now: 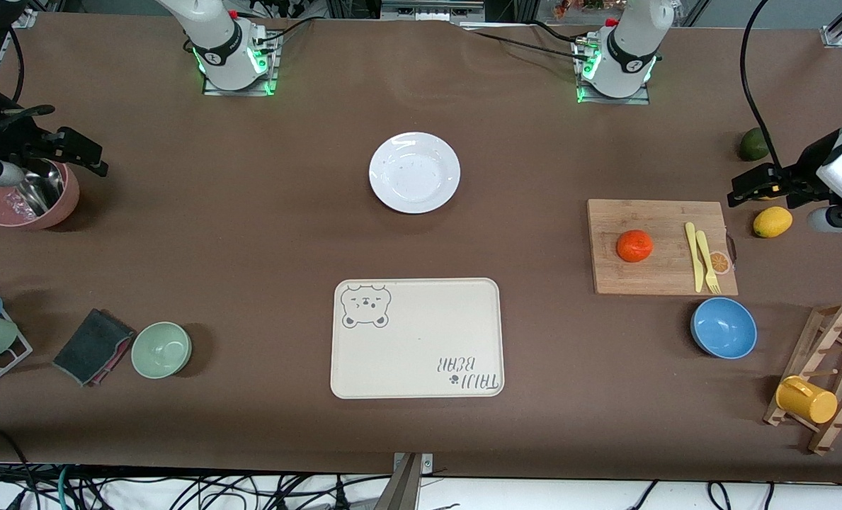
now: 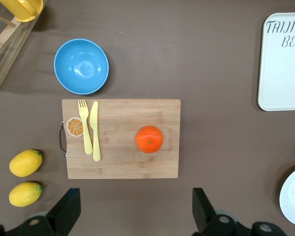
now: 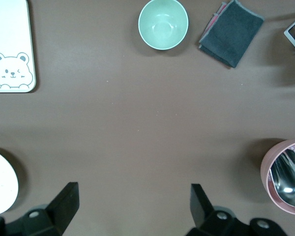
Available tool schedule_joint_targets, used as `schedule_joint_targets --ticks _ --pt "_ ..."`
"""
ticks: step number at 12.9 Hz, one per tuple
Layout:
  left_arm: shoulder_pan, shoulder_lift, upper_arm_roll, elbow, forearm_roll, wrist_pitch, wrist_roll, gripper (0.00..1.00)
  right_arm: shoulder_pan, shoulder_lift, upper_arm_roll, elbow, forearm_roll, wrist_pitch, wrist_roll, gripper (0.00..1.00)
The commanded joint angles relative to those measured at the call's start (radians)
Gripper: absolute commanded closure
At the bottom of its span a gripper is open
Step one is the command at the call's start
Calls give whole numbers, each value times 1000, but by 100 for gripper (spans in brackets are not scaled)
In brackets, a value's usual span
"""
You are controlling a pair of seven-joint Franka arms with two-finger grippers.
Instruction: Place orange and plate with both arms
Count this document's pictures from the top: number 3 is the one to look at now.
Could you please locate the white round plate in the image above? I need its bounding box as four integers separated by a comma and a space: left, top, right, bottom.
0, 147, 19, 216

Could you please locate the white wire cup rack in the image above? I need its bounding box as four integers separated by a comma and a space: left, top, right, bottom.
284, 12, 295, 59

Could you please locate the cream bear print tray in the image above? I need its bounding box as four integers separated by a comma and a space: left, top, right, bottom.
0, 0, 37, 93

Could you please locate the pale green bowl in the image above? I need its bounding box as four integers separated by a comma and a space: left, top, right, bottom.
138, 0, 189, 51

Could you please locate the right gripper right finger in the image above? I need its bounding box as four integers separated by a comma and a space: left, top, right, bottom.
186, 183, 251, 236

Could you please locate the pink bowl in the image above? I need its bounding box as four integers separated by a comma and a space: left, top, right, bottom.
260, 139, 295, 216

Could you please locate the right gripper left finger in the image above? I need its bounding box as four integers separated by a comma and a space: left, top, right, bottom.
4, 181, 79, 236

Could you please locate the dark grey folded cloth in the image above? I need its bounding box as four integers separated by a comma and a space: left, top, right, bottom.
199, 0, 265, 68

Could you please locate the steel ladle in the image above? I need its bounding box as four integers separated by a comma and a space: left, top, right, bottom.
267, 148, 295, 207

